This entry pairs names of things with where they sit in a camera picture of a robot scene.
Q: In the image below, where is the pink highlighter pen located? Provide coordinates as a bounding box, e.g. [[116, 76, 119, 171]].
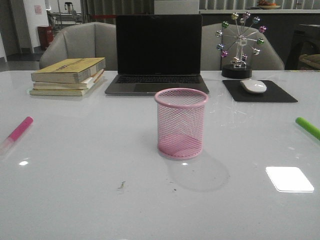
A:
[[0, 116, 34, 156]]

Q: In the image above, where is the white computer mouse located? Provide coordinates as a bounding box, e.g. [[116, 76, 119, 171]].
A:
[[240, 79, 267, 94]]

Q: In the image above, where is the fruit bowl on counter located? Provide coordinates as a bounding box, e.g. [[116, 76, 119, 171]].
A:
[[257, 0, 281, 10]]

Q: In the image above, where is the left grey armchair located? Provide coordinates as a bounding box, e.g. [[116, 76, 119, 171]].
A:
[[39, 22, 118, 71]]

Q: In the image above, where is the ferris wheel desk ornament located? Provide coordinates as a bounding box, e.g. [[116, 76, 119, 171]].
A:
[[215, 11, 267, 79]]

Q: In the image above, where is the pink mesh pen holder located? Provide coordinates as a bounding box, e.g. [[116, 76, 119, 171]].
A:
[[154, 88, 209, 160]]

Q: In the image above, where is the bottom yellow-green book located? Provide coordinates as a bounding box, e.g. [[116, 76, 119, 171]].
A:
[[29, 76, 102, 96]]

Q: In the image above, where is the dark grey laptop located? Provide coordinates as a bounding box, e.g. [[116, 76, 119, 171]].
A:
[[105, 14, 209, 96]]

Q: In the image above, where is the green highlighter pen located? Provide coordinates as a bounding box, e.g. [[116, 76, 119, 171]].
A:
[[295, 117, 320, 140]]

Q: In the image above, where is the middle cream book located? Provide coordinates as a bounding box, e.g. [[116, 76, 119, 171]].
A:
[[33, 69, 104, 90]]

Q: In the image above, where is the top yellow book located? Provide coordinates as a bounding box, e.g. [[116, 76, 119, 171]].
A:
[[31, 57, 106, 84]]

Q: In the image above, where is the black mouse pad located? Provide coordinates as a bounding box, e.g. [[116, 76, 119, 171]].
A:
[[222, 79, 299, 103]]

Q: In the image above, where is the red bin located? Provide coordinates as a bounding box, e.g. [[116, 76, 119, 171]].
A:
[[37, 26, 54, 50]]

